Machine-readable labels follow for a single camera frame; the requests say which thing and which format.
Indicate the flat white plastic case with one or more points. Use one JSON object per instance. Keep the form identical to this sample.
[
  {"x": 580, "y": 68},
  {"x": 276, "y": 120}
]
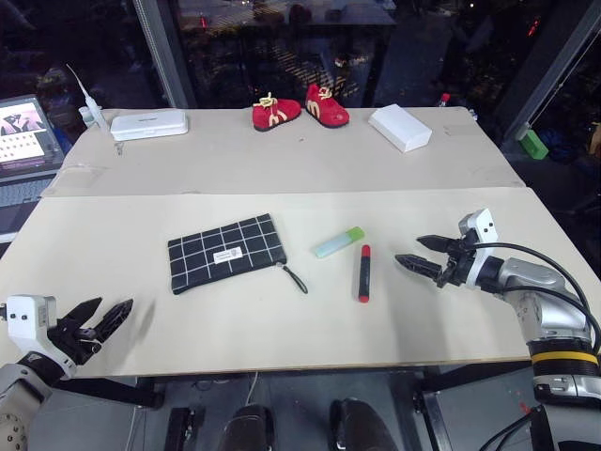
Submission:
[{"x": 150, "y": 124}]

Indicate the black grid pencil pouch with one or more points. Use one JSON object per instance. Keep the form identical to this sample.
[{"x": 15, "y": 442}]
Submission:
[{"x": 220, "y": 256}]

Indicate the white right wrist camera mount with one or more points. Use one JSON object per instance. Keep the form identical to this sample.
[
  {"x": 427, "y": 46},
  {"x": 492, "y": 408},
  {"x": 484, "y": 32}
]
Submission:
[{"x": 481, "y": 225}]

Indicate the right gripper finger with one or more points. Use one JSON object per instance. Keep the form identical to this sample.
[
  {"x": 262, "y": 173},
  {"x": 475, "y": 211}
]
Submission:
[
  {"x": 420, "y": 265},
  {"x": 436, "y": 244}
]

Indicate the black marker red ends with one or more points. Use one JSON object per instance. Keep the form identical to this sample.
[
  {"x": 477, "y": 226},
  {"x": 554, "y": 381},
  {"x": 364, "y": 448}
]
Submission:
[{"x": 364, "y": 277}]

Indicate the green block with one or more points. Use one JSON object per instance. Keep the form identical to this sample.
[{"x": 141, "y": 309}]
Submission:
[{"x": 535, "y": 145}]

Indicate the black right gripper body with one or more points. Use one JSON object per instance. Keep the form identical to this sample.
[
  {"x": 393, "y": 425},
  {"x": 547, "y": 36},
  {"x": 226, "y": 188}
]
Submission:
[{"x": 457, "y": 270}]

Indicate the black rectangular block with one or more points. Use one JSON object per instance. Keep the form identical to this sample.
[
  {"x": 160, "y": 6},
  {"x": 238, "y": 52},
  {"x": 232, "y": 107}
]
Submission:
[{"x": 183, "y": 430}]

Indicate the grey window frame post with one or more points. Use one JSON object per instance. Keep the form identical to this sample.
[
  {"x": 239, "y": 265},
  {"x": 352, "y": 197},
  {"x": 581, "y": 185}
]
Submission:
[
  {"x": 549, "y": 70},
  {"x": 164, "y": 51}
]

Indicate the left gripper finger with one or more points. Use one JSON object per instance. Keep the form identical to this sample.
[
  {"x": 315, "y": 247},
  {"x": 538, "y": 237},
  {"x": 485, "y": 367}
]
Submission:
[
  {"x": 115, "y": 319},
  {"x": 82, "y": 315}
]

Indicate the small metal clip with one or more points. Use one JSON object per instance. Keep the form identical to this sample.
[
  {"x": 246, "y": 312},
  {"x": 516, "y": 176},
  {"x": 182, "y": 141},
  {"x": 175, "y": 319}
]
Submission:
[{"x": 119, "y": 148}]

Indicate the white cardboard box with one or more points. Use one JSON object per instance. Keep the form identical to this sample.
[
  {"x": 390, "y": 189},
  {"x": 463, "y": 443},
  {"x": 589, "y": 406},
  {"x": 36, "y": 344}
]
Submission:
[{"x": 401, "y": 127}]

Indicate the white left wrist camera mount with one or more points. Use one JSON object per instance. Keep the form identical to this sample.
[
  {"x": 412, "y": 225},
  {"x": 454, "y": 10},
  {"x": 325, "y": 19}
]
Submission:
[{"x": 26, "y": 319}]

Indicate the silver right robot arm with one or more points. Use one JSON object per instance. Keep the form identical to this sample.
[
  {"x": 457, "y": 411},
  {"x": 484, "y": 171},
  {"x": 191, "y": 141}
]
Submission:
[{"x": 554, "y": 310}]

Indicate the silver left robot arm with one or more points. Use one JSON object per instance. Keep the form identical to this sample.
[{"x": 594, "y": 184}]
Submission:
[{"x": 19, "y": 390}]

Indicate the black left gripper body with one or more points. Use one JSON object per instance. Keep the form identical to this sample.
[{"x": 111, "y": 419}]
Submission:
[{"x": 70, "y": 343}]

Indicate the red capped bottle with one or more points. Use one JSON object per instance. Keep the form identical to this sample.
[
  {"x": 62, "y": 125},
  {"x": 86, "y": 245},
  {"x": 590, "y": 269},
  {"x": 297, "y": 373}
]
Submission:
[{"x": 444, "y": 99}]

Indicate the laptop computer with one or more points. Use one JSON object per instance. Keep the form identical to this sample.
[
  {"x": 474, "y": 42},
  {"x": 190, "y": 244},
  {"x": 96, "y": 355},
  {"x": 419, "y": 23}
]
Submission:
[{"x": 23, "y": 136}]

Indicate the red baby shoe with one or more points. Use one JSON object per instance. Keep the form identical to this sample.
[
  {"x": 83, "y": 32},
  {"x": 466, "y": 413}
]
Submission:
[
  {"x": 328, "y": 113},
  {"x": 274, "y": 115}
]

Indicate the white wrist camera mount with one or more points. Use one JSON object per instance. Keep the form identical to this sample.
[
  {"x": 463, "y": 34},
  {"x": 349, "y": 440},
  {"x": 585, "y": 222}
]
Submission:
[
  {"x": 481, "y": 225},
  {"x": 26, "y": 319}
]

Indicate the green capped highlighter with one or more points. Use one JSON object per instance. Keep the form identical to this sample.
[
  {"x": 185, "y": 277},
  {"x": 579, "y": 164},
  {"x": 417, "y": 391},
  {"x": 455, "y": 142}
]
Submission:
[{"x": 335, "y": 244}]

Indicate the dark rounded shape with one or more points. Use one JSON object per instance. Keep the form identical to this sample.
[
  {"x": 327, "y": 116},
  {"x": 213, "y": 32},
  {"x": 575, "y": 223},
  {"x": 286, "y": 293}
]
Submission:
[
  {"x": 361, "y": 427},
  {"x": 249, "y": 430}
]

